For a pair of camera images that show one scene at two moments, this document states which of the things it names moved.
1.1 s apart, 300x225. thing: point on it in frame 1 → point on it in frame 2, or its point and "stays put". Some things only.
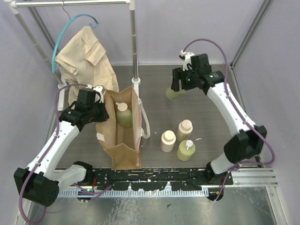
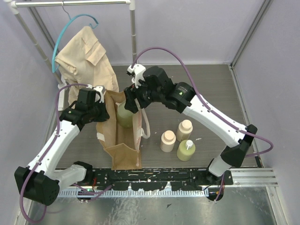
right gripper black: (176, 72) → (129, 93)
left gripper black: (101, 113) stays put
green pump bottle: (124, 115) stays put
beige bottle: (184, 130) stays put
